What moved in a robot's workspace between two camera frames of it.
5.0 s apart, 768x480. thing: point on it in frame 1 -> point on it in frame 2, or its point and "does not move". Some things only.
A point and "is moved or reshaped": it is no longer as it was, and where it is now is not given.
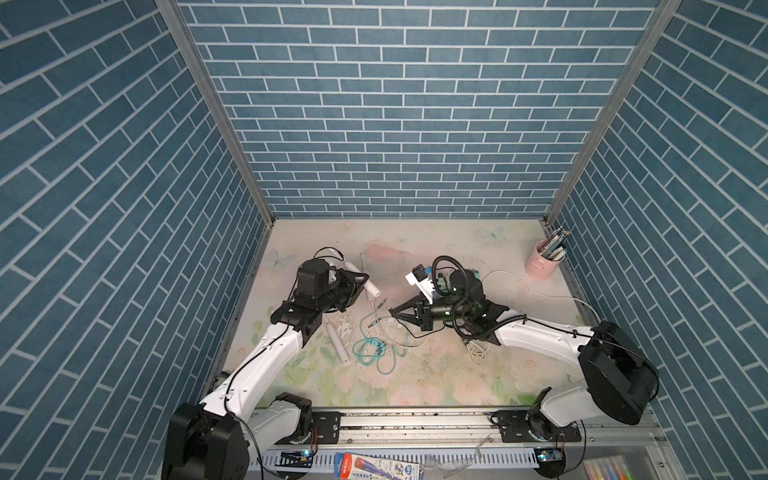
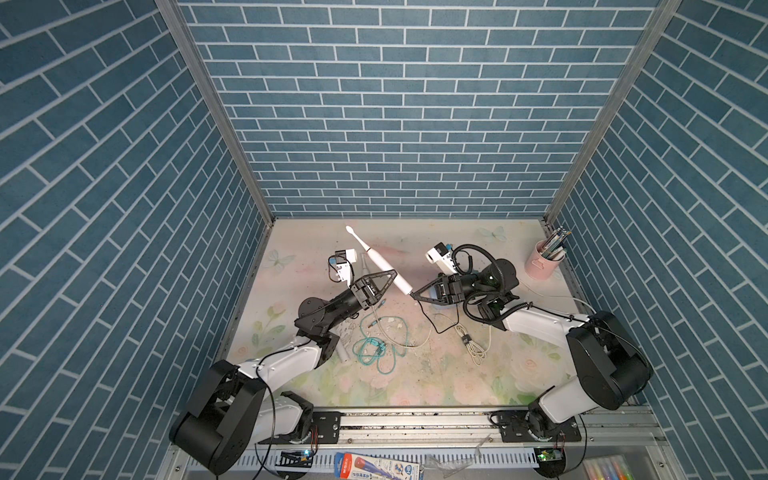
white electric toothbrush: (369, 286) is moved or reshaped
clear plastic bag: (448, 467) does not move
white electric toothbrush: (337, 342) does not move
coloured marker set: (609, 468) does not move
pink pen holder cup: (538, 266) does not move
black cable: (416, 337) is moved or reshaped
